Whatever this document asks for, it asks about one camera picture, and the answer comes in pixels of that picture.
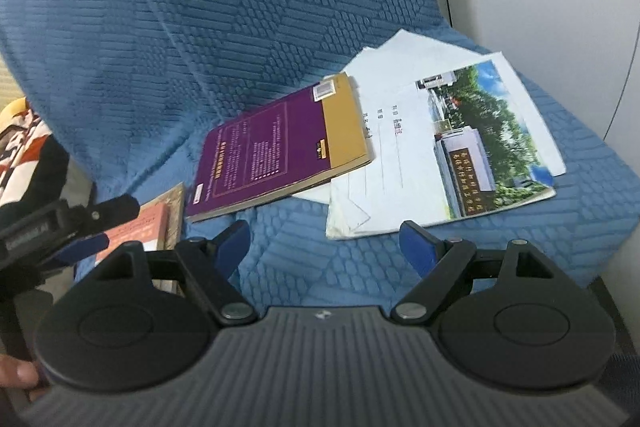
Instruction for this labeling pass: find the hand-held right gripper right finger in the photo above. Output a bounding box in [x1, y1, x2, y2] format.
[390, 221, 558, 325]

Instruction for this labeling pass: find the blue textured floor chair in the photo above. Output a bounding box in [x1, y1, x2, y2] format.
[75, 0, 640, 308]
[0, 0, 211, 268]

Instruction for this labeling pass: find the white orange cover book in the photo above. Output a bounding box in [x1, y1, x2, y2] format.
[95, 202, 168, 265]

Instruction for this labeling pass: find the beige pillow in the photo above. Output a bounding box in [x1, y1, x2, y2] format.
[67, 154, 97, 210]

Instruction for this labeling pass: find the purple cover book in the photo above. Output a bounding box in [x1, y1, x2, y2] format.
[185, 73, 373, 224]

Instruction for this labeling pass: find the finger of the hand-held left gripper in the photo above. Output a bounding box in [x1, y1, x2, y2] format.
[44, 232, 111, 272]
[65, 193, 142, 234]

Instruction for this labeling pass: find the person's left hand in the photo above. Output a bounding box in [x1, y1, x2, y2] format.
[0, 353, 42, 392]

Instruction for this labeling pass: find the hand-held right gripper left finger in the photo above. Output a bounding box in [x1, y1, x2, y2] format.
[92, 221, 258, 325]

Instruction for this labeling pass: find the red black white striped blanket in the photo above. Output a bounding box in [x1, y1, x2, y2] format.
[0, 109, 72, 219]

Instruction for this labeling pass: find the brown cover book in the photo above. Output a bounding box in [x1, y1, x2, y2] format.
[75, 184, 187, 295]

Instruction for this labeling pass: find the landscape photo cover booklet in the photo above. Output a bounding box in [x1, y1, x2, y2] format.
[326, 59, 557, 240]

